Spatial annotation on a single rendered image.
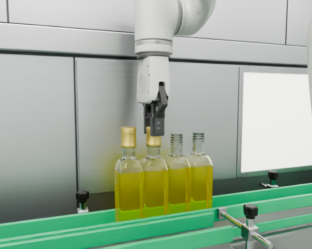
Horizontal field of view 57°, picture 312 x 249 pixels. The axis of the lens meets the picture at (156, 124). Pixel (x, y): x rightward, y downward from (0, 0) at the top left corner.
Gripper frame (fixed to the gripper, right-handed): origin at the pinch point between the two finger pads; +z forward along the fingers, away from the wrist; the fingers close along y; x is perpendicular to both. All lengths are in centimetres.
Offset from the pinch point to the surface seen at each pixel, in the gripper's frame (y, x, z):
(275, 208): 4.4, 31.8, 22.0
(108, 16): -15.2, -7.0, -27.4
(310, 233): 6, 42, 30
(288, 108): -12, 51, -3
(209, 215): 6.3, 11.1, 20.1
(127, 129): 1.2, -6.5, 0.4
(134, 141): 1.2, -5.0, 3.0
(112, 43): -13.0, -6.4, -20.3
